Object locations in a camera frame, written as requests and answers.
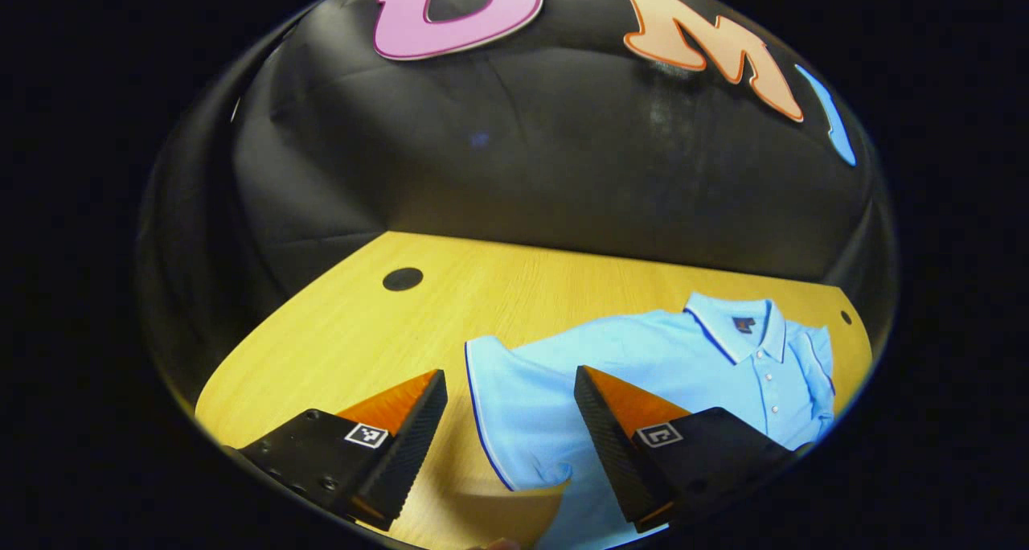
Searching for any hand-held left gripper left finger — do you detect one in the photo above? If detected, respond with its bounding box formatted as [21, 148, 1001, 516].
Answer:
[221, 368, 449, 532]

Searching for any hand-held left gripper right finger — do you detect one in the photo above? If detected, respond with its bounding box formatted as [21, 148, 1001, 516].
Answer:
[574, 365, 813, 535]

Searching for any light blue polo T-shirt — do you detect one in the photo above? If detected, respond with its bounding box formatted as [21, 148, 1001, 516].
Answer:
[465, 291, 837, 550]

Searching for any black backdrop cloth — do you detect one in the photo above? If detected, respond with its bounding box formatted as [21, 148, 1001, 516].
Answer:
[137, 0, 900, 390]

